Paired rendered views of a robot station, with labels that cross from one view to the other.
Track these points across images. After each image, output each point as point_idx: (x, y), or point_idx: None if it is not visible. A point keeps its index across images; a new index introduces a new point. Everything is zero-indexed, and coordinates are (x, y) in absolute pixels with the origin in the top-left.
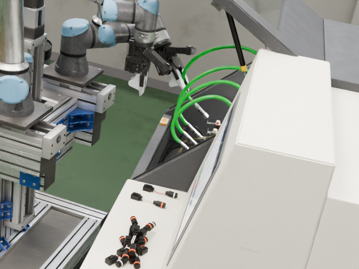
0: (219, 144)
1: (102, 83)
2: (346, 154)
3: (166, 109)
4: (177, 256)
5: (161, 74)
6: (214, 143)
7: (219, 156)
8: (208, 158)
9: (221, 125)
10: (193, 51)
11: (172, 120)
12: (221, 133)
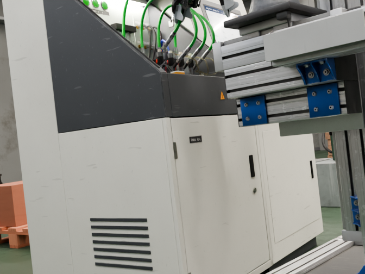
0: (225, 16)
1: (230, 39)
2: None
3: (159, 70)
4: None
5: (197, 5)
6: (213, 27)
7: (235, 13)
8: (219, 33)
9: (197, 24)
10: None
11: (214, 31)
12: (215, 16)
